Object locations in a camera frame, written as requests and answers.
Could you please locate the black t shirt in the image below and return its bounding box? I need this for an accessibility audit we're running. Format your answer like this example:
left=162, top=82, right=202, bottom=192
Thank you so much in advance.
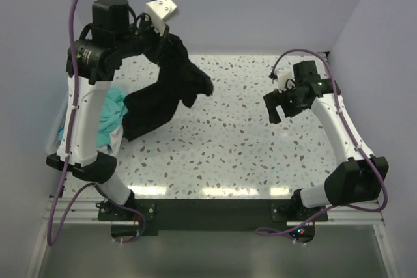
left=122, top=33, right=214, bottom=141

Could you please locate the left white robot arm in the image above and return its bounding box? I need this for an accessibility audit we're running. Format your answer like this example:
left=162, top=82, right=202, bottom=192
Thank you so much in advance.
left=46, top=0, right=177, bottom=221

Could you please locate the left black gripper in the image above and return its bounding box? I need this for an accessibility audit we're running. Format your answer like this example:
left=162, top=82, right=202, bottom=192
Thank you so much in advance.
left=114, top=11, right=175, bottom=64

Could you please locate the aluminium frame rail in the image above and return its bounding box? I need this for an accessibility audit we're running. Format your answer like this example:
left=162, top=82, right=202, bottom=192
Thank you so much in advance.
left=42, top=195, right=105, bottom=225

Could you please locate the white plastic laundry basket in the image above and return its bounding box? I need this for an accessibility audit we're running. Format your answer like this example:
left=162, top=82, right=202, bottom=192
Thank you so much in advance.
left=48, top=95, right=123, bottom=158

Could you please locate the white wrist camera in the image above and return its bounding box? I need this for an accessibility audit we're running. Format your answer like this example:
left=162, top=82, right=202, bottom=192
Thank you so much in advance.
left=276, top=69, right=293, bottom=91
left=145, top=0, right=179, bottom=32

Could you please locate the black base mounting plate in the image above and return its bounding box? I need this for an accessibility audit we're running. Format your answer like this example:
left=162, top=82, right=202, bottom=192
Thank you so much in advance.
left=96, top=199, right=328, bottom=243

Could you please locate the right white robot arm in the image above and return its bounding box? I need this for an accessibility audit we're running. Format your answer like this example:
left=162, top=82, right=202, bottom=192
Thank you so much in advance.
left=263, top=61, right=389, bottom=221

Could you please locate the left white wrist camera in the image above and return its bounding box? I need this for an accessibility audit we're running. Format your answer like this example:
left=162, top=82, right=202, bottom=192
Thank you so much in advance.
left=145, top=0, right=179, bottom=32

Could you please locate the teal t shirt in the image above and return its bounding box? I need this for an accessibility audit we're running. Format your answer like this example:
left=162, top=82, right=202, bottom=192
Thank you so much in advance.
left=96, top=87, right=128, bottom=148

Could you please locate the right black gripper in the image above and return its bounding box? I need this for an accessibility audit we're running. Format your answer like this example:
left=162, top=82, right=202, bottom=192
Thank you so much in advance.
left=263, top=83, right=308, bottom=124

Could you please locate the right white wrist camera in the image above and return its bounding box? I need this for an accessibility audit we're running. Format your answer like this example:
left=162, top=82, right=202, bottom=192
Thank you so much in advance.
left=276, top=69, right=293, bottom=91

